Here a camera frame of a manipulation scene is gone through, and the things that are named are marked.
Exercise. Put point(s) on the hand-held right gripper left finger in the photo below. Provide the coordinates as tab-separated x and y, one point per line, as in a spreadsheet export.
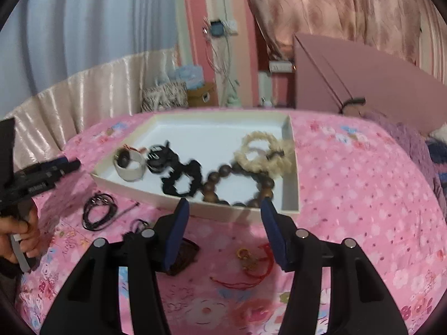
176	232

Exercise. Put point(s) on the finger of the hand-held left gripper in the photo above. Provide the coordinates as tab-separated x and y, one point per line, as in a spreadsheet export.
49	179
45	168

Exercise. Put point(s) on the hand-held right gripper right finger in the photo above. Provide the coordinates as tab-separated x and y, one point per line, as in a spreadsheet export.
276	239

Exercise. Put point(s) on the black scrunchie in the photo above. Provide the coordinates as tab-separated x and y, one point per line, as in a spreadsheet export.
169	186

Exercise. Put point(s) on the black hair clip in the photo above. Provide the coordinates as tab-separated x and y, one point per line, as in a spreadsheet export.
159	158

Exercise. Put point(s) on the shallow white box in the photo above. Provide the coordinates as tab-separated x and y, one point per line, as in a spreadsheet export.
209	136

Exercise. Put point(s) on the person's left hand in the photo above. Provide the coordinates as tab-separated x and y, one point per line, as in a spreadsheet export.
21	232

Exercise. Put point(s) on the thin black hair stick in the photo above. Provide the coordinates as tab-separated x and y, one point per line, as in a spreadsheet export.
128	210

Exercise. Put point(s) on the white satin curtain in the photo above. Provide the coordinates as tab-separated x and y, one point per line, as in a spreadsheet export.
87	87

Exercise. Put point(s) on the pink floral bedsheet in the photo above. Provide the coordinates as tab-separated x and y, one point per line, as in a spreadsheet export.
349	181

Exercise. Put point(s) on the black and white floral bag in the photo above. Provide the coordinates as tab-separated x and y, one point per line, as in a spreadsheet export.
164	97

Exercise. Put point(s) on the cardboard box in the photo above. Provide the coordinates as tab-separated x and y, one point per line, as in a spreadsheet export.
202	96

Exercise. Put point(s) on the pale blue sheer curtain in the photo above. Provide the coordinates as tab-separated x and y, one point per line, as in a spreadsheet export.
87	17

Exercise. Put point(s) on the light blue gift bag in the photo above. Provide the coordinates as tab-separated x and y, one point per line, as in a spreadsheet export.
188	75

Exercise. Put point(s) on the purple blanket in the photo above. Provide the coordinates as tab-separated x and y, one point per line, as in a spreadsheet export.
401	139

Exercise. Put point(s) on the white power strip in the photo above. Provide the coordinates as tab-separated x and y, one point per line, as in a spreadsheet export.
280	66

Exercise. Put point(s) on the dark blue cloth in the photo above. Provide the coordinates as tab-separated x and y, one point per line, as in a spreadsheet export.
438	160

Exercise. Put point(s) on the pink headboard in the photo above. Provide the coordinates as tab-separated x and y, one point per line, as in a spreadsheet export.
366	76

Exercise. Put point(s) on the white pillow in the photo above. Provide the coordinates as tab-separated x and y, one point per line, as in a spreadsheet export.
439	132

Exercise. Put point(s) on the blue plug-in charger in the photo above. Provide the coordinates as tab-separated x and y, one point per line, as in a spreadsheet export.
215	28

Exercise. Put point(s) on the pink patterned curtain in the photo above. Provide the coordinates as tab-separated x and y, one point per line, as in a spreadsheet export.
331	7

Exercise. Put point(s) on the white wall socket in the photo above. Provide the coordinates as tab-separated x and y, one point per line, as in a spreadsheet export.
230	27

